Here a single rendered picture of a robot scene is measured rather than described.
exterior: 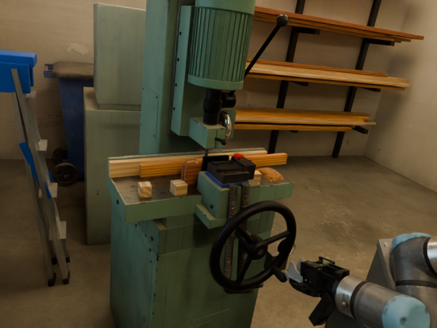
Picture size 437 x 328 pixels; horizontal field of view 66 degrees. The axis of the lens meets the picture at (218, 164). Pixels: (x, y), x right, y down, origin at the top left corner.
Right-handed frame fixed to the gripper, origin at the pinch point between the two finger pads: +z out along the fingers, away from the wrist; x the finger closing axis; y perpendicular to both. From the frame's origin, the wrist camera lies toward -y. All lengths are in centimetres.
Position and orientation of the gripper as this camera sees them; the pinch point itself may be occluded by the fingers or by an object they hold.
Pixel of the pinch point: (289, 274)
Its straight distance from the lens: 105.4
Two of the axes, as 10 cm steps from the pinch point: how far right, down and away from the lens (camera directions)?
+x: -8.6, 0.7, -5.0
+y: -0.4, -10.0, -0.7
